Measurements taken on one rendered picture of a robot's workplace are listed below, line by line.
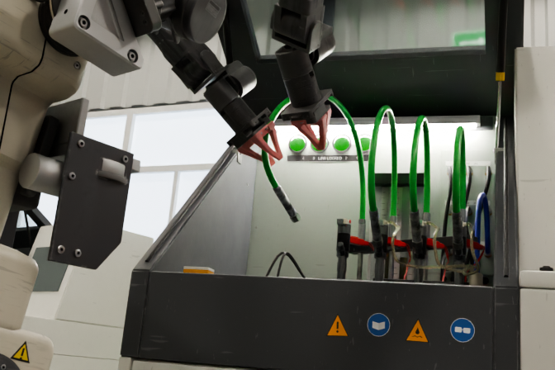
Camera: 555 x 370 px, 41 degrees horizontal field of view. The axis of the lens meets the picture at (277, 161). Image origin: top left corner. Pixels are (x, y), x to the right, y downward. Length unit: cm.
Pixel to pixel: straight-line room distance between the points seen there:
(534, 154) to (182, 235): 75
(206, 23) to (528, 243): 83
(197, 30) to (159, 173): 582
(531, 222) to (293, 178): 67
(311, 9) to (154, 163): 566
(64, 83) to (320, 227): 108
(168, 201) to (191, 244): 507
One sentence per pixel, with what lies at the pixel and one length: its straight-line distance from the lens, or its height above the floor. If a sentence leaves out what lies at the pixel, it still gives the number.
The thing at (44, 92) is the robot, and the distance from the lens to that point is 98.
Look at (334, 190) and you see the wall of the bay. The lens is 191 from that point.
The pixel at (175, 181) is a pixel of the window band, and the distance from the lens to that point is 661.
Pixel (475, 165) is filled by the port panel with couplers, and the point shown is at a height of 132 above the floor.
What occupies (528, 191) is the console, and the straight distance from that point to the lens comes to 158.
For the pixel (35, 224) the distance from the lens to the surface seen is 490.
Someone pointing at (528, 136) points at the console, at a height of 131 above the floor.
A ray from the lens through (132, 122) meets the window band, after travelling 709.
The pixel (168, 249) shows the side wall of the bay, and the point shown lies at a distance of 149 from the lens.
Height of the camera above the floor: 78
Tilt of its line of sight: 16 degrees up
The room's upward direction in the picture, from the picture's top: 5 degrees clockwise
